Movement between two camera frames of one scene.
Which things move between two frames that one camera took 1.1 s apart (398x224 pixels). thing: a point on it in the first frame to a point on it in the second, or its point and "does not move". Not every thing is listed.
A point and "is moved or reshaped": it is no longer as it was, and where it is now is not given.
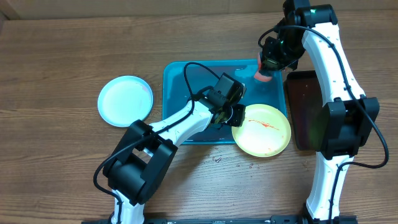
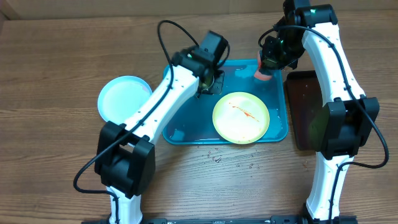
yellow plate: (265, 132) is moved or reshaped
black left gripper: (239, 117) to (216, 87)
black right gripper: (272, 62) does not move
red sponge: (259, 76) does not move
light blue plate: (124, 99) does not move
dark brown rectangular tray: (305, 103) does not move
